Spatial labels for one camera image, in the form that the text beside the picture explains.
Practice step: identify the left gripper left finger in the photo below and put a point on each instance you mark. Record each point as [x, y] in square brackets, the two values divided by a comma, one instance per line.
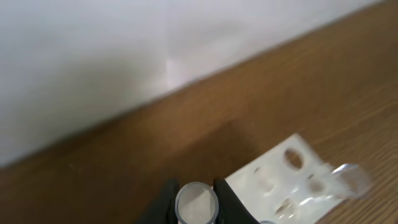
[163, 208]

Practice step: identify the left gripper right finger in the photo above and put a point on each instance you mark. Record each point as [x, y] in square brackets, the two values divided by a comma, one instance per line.
[230, 208]

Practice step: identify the white test tube rack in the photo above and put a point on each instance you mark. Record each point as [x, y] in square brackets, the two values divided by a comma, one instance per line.
[273, 161]

